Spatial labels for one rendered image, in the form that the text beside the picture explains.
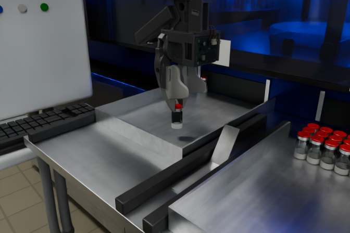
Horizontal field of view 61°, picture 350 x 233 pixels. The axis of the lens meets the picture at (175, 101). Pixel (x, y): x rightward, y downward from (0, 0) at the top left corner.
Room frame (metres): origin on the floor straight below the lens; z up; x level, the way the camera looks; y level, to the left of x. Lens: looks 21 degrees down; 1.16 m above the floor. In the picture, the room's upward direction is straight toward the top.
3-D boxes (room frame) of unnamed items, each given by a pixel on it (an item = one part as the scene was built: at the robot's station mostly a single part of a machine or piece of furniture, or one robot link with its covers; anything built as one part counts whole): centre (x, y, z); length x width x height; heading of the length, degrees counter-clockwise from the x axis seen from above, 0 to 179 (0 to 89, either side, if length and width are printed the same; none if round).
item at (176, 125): (0.53, 0.00, 0.93); 0.02 x 0.02 x 0.04
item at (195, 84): (0.53, -0.03, 0.99); 0.06 x 0.03 x 0.09; 47
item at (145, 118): (0.64, -0.03, 0.90); 0.34 x 0.26 x 0.04; 137
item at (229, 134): (0.41, -0.05, 0.91); 0.14 x 0.03 x 0.06; 138
